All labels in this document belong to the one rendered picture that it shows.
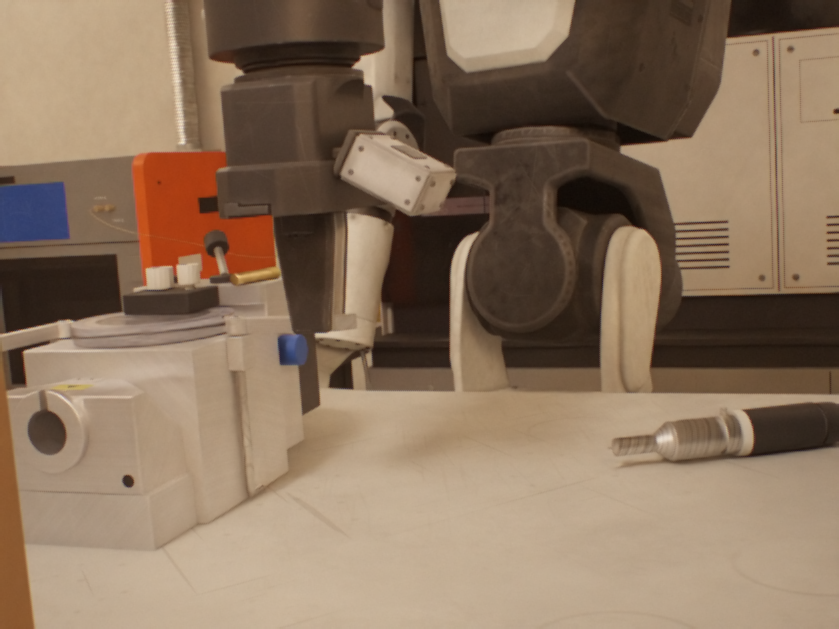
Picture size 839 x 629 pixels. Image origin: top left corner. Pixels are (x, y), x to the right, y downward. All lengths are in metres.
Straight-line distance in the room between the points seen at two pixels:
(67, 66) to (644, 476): 3.61
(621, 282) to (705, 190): 1.17
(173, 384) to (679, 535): 0.25
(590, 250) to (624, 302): 0.05
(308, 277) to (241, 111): 0.09
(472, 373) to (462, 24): 0.31
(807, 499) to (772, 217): 1.54
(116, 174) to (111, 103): 2.14
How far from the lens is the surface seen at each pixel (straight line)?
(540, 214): 0.92
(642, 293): 0.95
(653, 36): 0.95
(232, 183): 0.50
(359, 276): 1.06
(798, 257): 2.09
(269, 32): 0.52
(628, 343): 0.92
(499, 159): 0.94
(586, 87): 0.91
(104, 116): 3.98
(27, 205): 1.94
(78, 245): 1.88
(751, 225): 2.08
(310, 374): 0.72
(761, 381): 2.05
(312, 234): 0.54
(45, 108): 4.13
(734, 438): 0.62
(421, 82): 2.22
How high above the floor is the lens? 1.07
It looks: 7 degrees down
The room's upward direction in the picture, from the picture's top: 4 degrees counter-clockwise
